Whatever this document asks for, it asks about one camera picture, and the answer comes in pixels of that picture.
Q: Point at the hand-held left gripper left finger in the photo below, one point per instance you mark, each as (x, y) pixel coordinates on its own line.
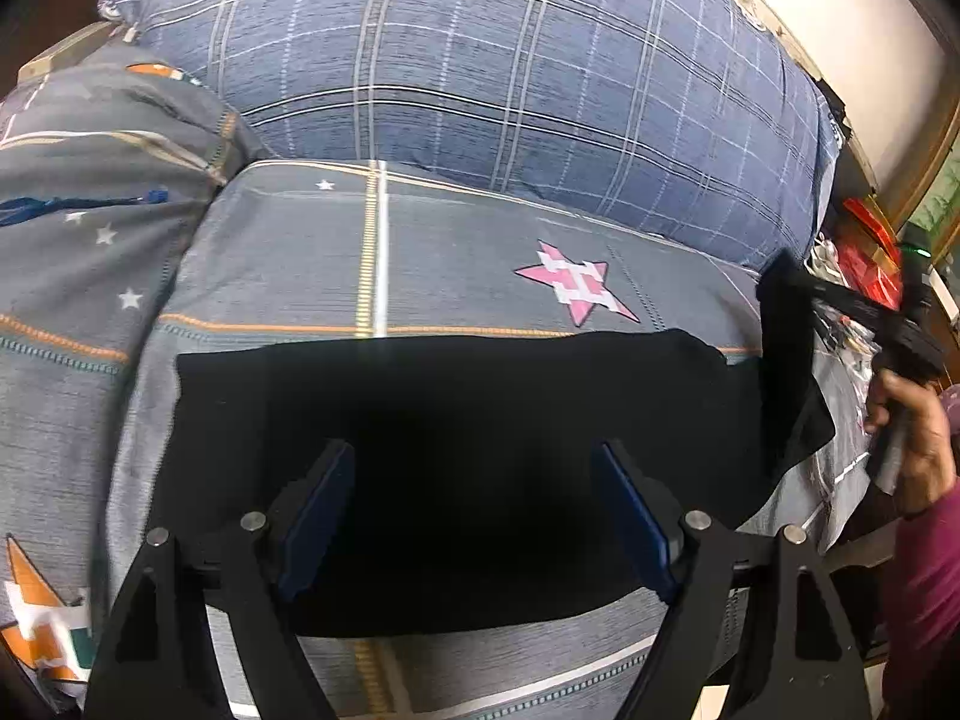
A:
(324, 517)

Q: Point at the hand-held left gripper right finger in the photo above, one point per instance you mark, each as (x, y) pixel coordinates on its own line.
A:
(634, 529)

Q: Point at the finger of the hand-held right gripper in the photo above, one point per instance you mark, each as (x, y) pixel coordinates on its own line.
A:
(855, 305)

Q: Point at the black pants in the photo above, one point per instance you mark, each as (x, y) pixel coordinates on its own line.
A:
(465, 427)

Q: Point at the person's right hand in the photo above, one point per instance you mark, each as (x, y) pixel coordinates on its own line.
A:
(926, 442)

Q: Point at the red bag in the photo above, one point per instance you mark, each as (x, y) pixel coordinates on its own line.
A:
(870, 262)

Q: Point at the white plastic bag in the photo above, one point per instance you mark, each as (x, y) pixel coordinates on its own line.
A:
(825, 259)

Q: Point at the grey star-print bedsheet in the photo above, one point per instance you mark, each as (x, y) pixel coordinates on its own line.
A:
(450, 255)

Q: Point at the grey star-print pillow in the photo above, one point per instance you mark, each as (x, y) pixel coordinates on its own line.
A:
(90, 187)

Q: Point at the blue plaid pillow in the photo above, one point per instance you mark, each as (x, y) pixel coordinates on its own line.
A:
(487, 67)

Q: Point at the brown headboard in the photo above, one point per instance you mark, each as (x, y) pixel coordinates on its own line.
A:
(52, 11)

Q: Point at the wooden picture frame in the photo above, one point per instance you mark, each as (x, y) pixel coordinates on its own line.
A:
(926, 165)

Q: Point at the tan wooden bed rail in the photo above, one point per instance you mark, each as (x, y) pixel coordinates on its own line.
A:
(75, 49)

